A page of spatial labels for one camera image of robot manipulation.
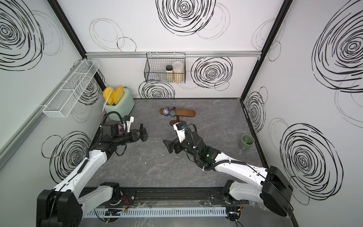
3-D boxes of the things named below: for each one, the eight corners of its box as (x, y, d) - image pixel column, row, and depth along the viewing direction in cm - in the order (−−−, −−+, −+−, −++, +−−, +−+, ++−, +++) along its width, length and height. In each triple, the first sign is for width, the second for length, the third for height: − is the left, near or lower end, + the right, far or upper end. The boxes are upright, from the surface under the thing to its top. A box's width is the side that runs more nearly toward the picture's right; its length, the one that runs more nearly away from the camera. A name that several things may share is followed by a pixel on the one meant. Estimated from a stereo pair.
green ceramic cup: (239, 150, 93) (243, 144, 87) (237, 140, 98) (240, 134, 92) (251, 150, 93) (256, 144, 87) (248, 140, 98) (252, 134, 92)
